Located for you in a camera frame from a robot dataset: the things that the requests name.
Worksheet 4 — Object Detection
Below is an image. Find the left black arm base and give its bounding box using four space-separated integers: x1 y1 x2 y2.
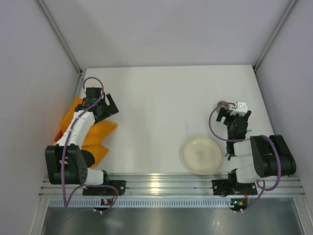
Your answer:
83 180 126 196

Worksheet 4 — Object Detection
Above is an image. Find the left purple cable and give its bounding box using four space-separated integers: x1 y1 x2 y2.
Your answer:
61 76 119 212

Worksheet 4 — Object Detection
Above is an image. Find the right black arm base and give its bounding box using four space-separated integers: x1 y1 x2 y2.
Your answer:
212 180 257 197

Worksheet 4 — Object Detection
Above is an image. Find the orange cartoon mouse placemat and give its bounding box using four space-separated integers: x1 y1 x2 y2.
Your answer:
53 97 118 168

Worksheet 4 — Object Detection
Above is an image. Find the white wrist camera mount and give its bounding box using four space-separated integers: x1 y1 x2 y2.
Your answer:
230 102 248 117

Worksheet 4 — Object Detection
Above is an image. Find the aluminium mounting rail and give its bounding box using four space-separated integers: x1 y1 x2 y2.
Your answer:
39 172 305 198

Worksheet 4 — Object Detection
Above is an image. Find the slotted grey cable duct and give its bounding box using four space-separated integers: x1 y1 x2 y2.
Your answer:
48 198 247 209

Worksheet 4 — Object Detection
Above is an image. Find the cream round plate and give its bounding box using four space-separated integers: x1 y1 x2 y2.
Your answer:
180 136 223 175

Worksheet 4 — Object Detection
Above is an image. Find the speckled ceramic cup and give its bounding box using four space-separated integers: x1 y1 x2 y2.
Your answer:
216 100 230 110

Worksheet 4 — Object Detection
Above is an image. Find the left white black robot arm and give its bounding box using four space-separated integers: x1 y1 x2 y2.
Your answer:
45 88 119 185

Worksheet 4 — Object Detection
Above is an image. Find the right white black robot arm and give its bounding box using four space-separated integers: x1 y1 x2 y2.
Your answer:
216 107 296 184

